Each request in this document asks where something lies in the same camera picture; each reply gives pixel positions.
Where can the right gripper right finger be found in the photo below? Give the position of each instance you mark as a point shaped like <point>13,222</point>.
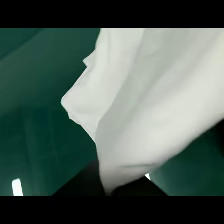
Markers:
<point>140,188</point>

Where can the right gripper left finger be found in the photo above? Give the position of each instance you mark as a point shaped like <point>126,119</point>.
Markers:
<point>81,181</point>

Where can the white shirt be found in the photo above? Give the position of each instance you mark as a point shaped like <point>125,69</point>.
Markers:
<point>146,100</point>

